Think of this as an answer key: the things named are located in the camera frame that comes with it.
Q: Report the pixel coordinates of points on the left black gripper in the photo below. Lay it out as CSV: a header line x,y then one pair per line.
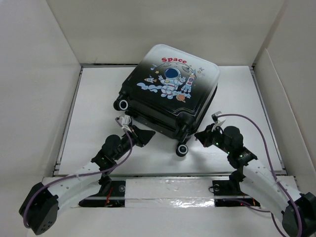
x,y
140,137

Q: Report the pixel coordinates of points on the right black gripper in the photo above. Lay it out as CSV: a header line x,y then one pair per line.
x,y
205,136

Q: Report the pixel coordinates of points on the black white space suitcase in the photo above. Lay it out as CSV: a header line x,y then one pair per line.
x,y
169,91

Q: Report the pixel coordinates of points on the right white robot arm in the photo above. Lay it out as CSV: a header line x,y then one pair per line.
x,y
295,210

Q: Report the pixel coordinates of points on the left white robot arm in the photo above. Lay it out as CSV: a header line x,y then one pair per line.
x,y
43,202

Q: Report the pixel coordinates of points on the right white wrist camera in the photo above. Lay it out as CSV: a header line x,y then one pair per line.
x,y
217,121

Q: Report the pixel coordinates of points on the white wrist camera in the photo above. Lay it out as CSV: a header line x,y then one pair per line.
x,y
217,121
124,121

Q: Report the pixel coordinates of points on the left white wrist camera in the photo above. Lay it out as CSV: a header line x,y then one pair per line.
x,y
124,121

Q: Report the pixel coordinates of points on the aluminium mounting rail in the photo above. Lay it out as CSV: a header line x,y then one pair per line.
x,y
160,176

